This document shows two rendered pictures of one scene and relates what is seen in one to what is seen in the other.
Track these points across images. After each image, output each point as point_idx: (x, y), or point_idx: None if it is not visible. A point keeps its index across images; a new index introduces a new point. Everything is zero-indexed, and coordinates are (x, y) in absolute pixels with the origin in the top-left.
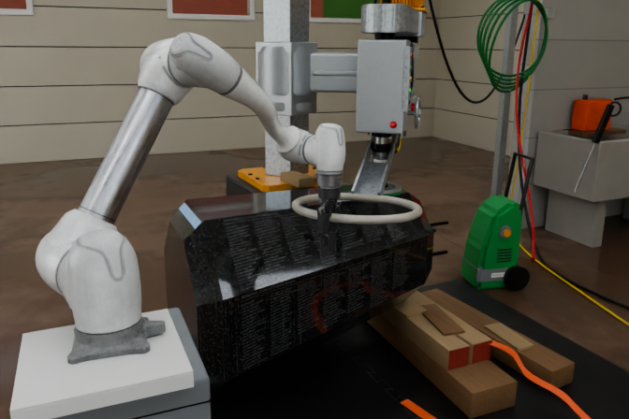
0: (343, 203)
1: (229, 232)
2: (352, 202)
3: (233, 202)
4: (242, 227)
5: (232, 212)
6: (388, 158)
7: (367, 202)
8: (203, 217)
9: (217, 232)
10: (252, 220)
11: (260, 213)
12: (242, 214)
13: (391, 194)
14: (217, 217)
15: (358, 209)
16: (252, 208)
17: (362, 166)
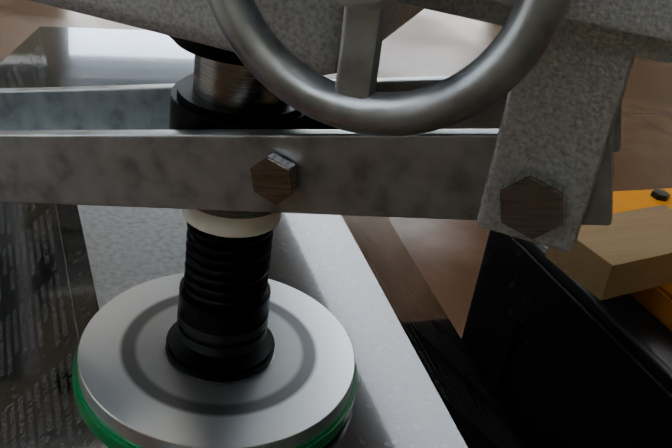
0: (73, 229)
1: (11, 73)
2: (77, 253)
3: (184, 67)
4: (18, 81)
5: (79, 53)
6: (19, 131)
7: (77, 307)
8: (64, 28)
9: (13, 59)
10: (33, 81)
11: (48, 80)
12: (50, 60)
13: (74, 377)
14: (51, 37)
15: (46, 292)
16: (107, 76)
17: (22, 90)
